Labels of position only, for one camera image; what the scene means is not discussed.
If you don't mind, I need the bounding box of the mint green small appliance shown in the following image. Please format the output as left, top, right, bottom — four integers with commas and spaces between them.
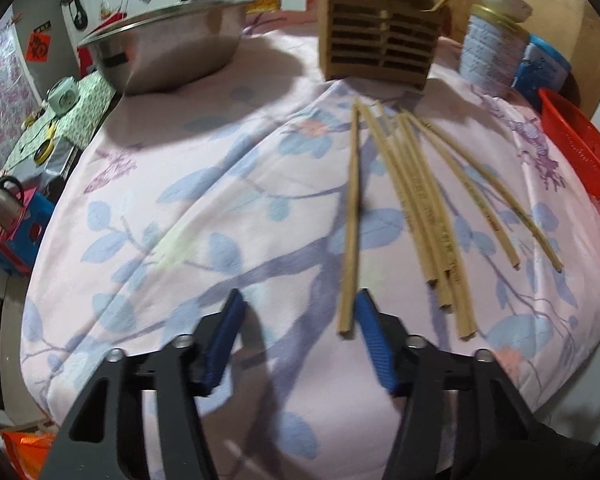
47, 77, 81, 112

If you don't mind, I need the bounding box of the pink floral tablecloth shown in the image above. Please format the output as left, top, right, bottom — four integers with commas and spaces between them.
21, 10, 600, 480

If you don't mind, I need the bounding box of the black hanging item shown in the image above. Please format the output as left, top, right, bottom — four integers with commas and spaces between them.
66, 0, 89, 32

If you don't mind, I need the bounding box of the stainless steel basin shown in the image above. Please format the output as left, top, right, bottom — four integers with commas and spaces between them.
77, 0, 256, 97

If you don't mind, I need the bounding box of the stainless steel kettle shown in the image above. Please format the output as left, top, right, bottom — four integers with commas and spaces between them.
0, 176, 27, 232

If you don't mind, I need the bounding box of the orange plastic bag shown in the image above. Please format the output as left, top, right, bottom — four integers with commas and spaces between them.
1, 429, 57, 480

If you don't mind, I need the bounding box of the side table with green cloth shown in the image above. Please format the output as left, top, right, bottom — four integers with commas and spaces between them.
0, 70, 119, 188

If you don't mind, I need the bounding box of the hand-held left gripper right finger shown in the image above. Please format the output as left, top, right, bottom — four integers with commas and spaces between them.
355, 288, 546, 480

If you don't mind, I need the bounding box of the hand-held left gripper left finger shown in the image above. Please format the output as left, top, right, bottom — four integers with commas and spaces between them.
40, 288, 245, 480

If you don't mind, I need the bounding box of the blue plastic stool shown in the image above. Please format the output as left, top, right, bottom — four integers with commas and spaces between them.
2, 191, 57, 275

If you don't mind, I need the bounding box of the pink floral curtain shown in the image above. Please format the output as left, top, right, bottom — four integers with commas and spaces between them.
0, 30, 42, 161

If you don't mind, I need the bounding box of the brown slatted chopstick holder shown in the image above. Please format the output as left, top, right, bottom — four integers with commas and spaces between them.
317, 0, 451, 92

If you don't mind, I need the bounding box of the blue plastic container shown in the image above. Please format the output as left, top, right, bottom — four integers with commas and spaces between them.
512, 35, 574, 111

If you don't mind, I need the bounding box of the group of bamboo chopsticks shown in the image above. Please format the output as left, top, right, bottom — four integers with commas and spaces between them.
360, 101, 565, 343

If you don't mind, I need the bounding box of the small red paper decoration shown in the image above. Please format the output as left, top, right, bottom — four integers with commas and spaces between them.
25, 31, 52, 64

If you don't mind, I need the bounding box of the white ceramic bowl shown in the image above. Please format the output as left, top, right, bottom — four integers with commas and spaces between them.
475, 0, 534, 22

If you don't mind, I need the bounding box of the red plastic basket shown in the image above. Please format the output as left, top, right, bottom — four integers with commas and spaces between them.
537, 87, 600, 201

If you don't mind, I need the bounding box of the round wooden board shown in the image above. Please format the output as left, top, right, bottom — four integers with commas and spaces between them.
500, 0, 600, 116

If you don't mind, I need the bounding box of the milk powder tin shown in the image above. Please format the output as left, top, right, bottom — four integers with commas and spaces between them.
457, 4, 531, 99

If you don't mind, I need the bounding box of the grey door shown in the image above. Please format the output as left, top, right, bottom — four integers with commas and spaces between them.
11, 0, 83, 86

